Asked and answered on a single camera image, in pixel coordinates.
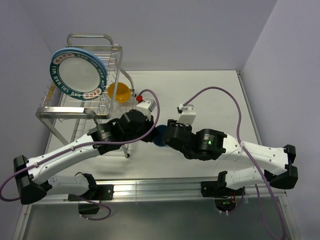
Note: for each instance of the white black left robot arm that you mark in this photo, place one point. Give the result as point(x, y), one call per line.
point(36, 177)

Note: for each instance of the aluminium rail frame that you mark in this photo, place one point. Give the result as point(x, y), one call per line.
point(142, 171)

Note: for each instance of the stainless steel dish rack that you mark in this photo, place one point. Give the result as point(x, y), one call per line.
point(58, 106)

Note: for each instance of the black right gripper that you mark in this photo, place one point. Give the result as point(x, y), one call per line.
point(172, 123)

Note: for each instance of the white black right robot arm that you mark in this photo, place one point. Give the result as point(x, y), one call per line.
point(273, 166)

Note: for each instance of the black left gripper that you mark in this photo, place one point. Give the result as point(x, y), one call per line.
point(150, 137)

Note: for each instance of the yellow bowl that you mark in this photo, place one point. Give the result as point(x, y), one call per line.
point(122, 93)

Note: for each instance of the white plate green rim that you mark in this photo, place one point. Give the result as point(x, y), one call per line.
point(79, 79)

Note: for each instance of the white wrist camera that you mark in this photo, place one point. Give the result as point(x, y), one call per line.
point(145, 106)
point(187, 114)

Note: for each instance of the blue plastic plate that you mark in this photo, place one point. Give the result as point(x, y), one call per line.
point(74, 52)

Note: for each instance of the blue plastic cup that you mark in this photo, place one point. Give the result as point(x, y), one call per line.
point(159, 132)

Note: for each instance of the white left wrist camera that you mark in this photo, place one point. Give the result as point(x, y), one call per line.
point(145, 106)

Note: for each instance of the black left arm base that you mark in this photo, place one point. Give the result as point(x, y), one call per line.
point(89, 208)

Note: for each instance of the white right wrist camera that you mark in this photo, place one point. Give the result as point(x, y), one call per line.
point(187, 114)

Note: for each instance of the clear glass tumbler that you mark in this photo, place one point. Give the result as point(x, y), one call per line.
point(116, 110)

